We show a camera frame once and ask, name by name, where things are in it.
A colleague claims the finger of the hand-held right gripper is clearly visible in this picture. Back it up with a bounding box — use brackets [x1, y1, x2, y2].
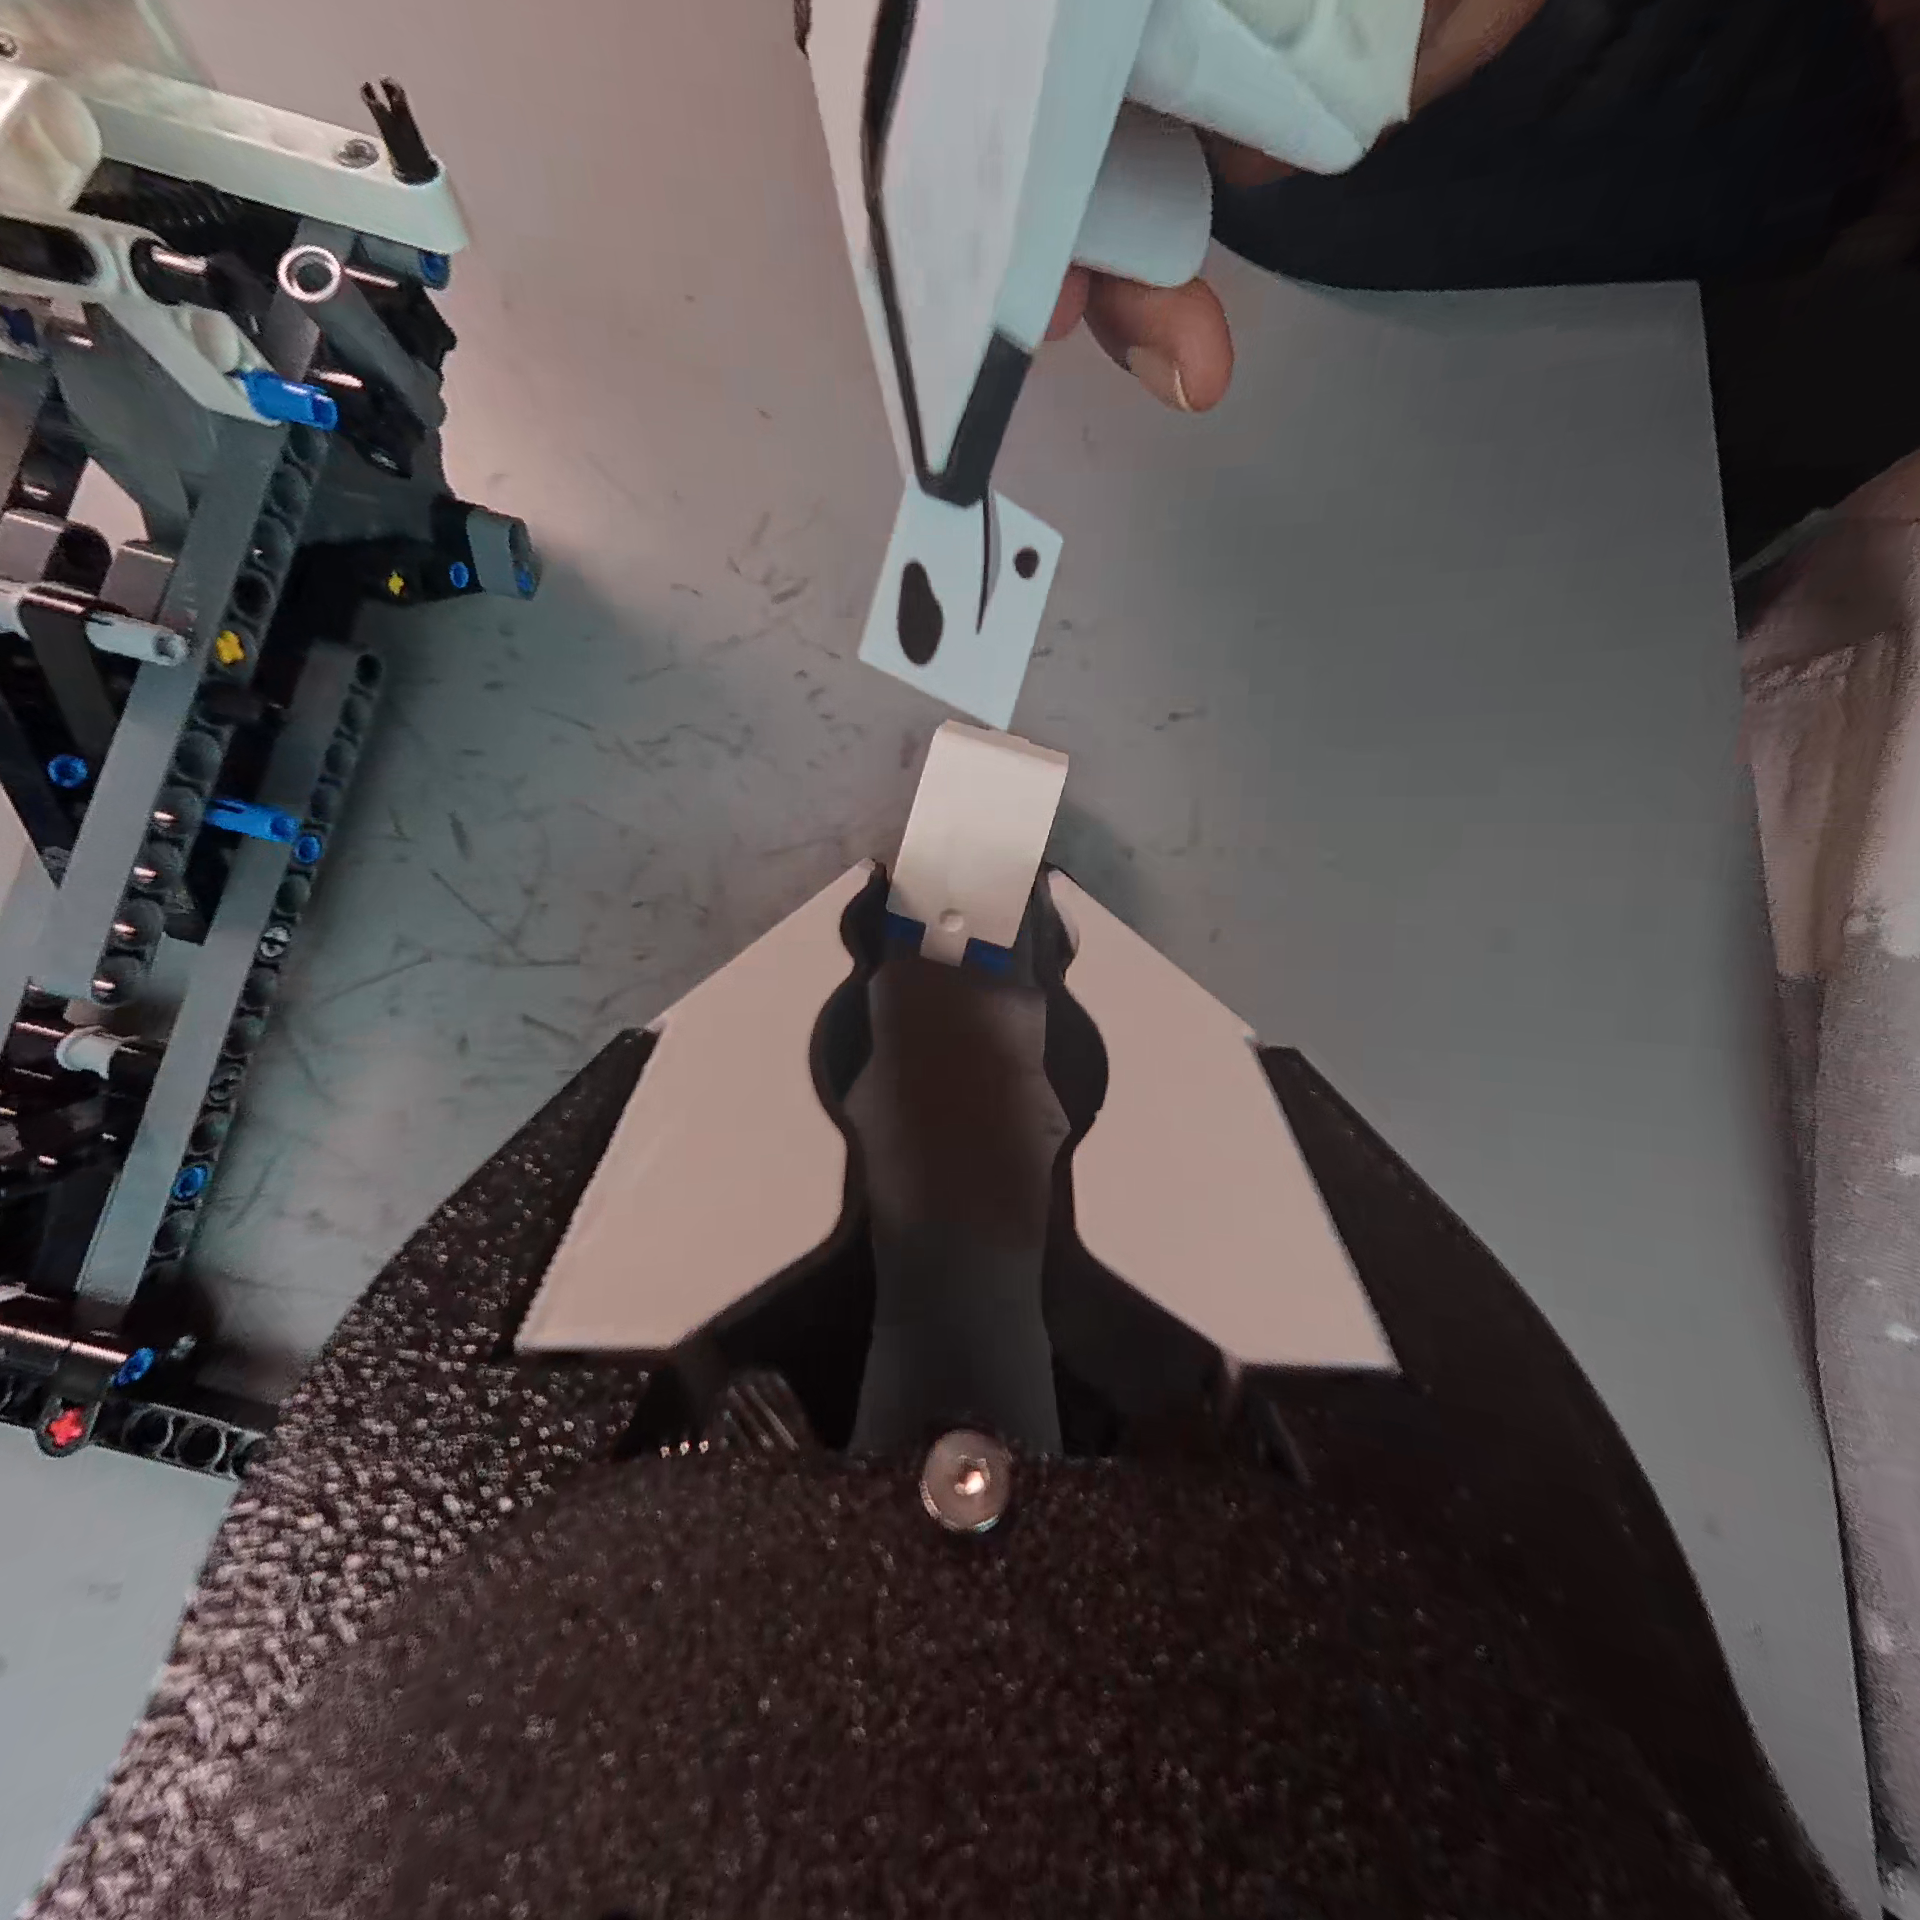
[869, 0, 1158, 505]
[800, 0, 934, 491]

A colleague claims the white curved brick panel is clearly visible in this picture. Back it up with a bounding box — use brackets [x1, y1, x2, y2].
[885, 720, 1075, 976]

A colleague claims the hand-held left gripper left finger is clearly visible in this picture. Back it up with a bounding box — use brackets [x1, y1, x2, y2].
[512, 863, 890, 1454]

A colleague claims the brick-built truck chassis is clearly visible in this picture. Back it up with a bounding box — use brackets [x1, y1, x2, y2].
[0, 0, 546, 1481]

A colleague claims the grey bleached hoodie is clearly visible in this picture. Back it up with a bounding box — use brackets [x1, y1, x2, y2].
[1738, 451, 1920, 1920]

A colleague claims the person's right hand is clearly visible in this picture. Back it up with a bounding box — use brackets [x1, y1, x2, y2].
[1046, 0, 1524, 418]

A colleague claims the grey desk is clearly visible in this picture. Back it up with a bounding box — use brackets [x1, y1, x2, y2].
[0, 0, 1884, 1920]

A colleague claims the small peeled sticker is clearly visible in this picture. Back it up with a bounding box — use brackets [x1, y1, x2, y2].
[860, 486, 1069, 735]

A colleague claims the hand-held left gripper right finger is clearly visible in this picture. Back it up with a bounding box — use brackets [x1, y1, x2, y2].
[1028, 870, 1405, 1454]

